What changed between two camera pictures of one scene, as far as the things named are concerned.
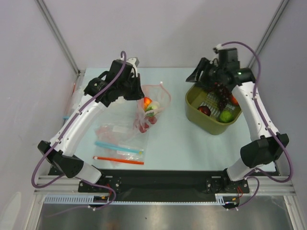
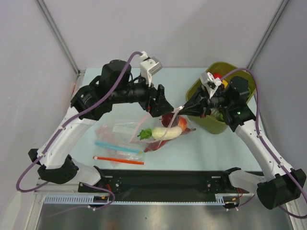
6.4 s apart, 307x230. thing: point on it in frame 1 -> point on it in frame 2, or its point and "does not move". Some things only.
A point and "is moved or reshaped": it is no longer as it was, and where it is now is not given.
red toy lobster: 143,127 -> 159,143
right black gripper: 205,72 -> 206,103
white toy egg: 155,105 is moved or reshaped
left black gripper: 138,93 -> 159,105
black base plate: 164,186 does not move
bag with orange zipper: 120,143 does not move
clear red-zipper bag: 157,97 is moved or reshaped
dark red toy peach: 205,109 is moved or reshaped
